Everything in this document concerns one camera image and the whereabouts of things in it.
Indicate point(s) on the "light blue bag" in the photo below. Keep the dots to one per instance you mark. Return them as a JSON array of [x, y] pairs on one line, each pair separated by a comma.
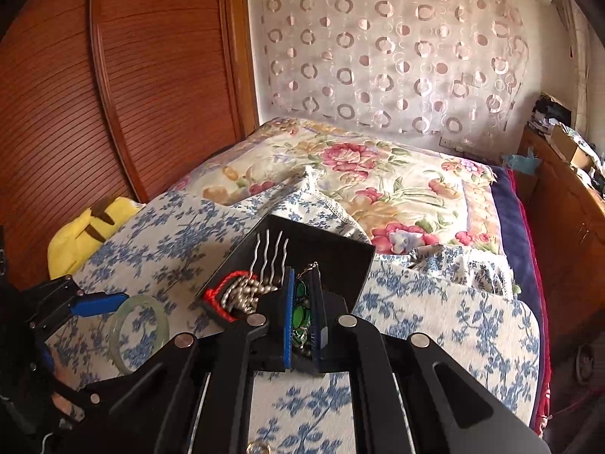
[[522, 161]]

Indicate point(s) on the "brown wooden wardrobe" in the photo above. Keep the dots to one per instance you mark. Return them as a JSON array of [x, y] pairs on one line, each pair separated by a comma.
[[118, 104]]

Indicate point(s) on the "long wooden cabinet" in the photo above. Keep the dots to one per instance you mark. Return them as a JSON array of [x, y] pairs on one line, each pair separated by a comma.
[[567, 246]]

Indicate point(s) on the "pile of dark clothes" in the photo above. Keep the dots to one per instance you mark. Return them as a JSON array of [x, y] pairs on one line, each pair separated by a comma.
[[550, 111]]

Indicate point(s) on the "pink floral bedsheet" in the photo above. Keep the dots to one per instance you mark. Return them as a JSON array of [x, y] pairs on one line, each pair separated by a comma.
[[378, 175]]

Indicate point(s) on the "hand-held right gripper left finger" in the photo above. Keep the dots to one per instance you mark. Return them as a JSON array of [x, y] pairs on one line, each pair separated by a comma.
[[286, 326]]

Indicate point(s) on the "silver hair fork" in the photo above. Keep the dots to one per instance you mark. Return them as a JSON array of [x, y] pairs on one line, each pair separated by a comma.
[[272, 255]]

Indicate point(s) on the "circle patterned sheer curtain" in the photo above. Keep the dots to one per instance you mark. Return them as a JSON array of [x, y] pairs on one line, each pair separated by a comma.
[[378, 47]]

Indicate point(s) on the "red fringed blanket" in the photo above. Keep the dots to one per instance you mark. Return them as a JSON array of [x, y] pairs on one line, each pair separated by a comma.
[[536, 269]]

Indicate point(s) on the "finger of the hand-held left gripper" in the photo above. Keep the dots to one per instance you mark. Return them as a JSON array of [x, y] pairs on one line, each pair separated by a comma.
[[99, 305], [46, 359]]

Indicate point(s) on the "yellow plush toy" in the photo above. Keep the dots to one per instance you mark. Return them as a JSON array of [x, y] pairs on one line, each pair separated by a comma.
[[75, 241]]

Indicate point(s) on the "pale green jade bangle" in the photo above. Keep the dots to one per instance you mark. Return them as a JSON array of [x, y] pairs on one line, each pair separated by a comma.
[[163, 321]]

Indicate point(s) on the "cardboard box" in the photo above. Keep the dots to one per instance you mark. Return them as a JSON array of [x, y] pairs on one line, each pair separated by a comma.
[[567, 149]]

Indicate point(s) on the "navy blue blanket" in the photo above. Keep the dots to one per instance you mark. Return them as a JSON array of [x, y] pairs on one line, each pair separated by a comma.
[[513, 246]]

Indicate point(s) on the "blue floral cloth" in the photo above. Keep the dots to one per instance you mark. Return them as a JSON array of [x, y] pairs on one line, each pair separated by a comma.
[[425, 340]]

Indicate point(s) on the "black box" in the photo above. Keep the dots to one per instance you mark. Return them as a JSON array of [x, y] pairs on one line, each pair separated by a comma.
[[340, 265]]

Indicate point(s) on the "pale window curtain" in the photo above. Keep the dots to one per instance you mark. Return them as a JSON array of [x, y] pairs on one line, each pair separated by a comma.
[[572, 56]]

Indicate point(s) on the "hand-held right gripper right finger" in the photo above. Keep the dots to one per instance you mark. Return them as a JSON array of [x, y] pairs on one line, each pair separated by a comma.
[[322, 345]]

